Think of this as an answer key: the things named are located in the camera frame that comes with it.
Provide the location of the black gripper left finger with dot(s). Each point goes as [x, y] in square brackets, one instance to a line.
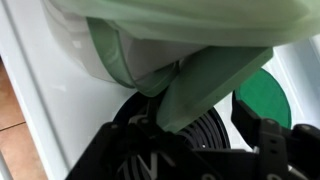
[100, 153]

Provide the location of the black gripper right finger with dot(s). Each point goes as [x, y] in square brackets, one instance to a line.
[276, 150]

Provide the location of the white bin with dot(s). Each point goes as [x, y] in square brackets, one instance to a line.
[146, 56]

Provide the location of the dark green round disc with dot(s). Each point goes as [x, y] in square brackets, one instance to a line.
[266, 100]

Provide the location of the white electric stove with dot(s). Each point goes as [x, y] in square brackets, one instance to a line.
[66, 110]

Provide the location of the black coil burner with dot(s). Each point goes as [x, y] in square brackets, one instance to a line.
[206, 133]

